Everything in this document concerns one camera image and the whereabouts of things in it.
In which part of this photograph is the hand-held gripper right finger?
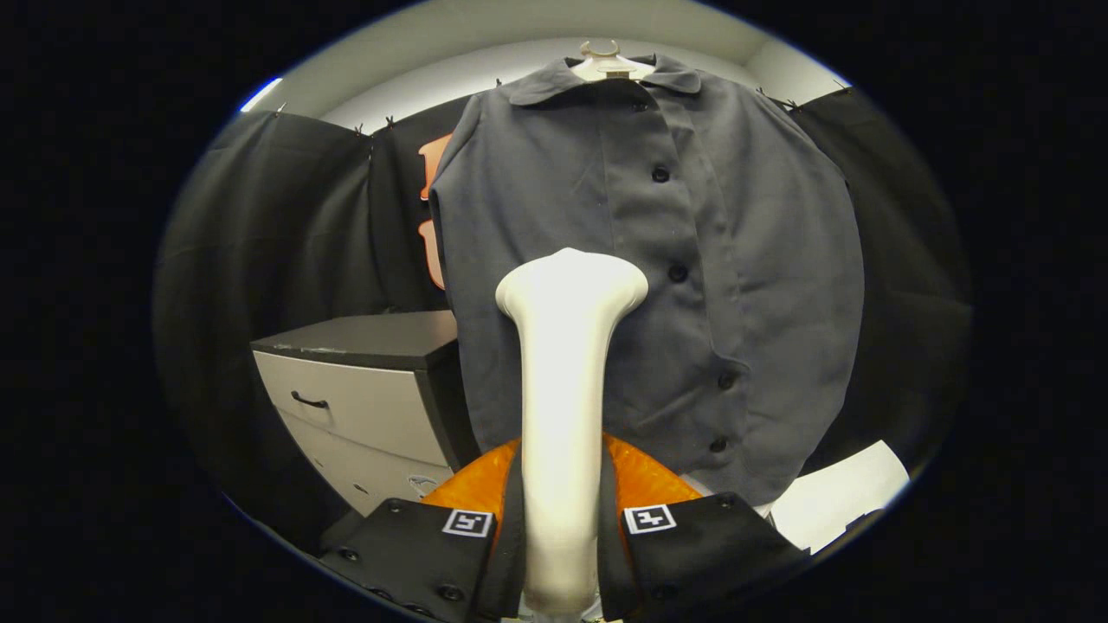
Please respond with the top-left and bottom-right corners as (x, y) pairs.
(597, 433), (810, 622)

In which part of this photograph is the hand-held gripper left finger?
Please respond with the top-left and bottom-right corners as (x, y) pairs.
(319, 437), (526, 622)

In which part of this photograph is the white garment steamer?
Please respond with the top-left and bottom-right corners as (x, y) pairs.
(495, 247), (650, 617)

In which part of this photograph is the grey button shirt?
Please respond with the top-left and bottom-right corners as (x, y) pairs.
(430, 54), (866, 507)

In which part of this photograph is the cream clothes hanger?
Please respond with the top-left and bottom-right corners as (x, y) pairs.
(571, 39), (657, 83)

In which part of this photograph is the grey drawer cabinet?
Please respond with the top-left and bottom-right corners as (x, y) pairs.
(251, 310), (481, 520)

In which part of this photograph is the white side table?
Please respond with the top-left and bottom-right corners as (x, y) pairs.
(769, 440), (912, 555)

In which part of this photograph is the narrow ceiling light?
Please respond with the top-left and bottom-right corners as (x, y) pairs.
(241, 76), (284, 113)

